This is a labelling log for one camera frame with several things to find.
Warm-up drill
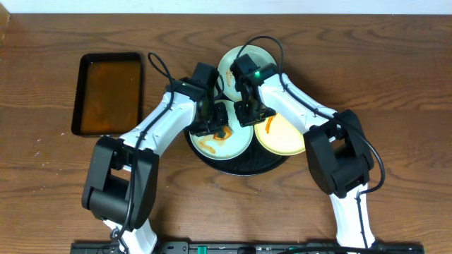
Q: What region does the yellow plate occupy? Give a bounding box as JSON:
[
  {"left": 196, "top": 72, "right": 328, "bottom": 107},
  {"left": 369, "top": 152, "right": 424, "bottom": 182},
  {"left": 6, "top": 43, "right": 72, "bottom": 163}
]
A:
[{"left": 254, "top": 114, "right": 306, "bottom": 156}]

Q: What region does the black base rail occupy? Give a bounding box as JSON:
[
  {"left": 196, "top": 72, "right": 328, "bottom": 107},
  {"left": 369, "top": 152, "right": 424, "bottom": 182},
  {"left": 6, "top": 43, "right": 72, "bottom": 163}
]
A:
[{"left": 70, "top": 240, "right": 424, "bottom": 254}]

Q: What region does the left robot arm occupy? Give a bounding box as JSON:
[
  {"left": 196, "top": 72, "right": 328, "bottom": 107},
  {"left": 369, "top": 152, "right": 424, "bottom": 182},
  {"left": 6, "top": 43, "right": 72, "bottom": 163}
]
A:
[{"left": 82, "top": 81, "right": 227, "bottom": 253}]

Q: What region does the round black tray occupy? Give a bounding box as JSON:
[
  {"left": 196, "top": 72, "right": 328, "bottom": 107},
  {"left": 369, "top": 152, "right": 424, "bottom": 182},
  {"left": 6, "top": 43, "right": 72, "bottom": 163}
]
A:
[{"left": 184, "top": 70, "right": 290, "bottom": 176}]

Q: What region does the black rectangular water tray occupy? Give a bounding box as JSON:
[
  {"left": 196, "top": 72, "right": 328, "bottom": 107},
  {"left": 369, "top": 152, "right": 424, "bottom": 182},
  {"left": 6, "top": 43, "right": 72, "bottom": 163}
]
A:
[{"left": 71, "top": 52, "right": 144, "bottom": 136}]

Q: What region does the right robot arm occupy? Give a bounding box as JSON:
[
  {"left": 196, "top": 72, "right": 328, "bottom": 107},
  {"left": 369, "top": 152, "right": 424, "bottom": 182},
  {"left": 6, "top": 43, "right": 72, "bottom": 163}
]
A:
[{"left": 234, "top": 69, "right": 378, "bottom": 248}]

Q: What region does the green plate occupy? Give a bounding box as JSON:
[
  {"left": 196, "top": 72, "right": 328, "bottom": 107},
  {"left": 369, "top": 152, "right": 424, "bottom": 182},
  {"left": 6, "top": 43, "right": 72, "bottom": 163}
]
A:
[
  {"left": 218, "top": 45, "right": 275, "bottom": 102},
  {"left": 189, "top": 99, "right": 254, "bottom": 160}
]

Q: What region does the orange green sponge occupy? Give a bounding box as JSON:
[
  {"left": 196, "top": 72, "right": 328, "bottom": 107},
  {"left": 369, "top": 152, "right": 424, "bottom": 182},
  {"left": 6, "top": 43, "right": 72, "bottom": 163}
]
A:
[{"left": 213, "top": 125, "right": 233, "bottom": 140}]

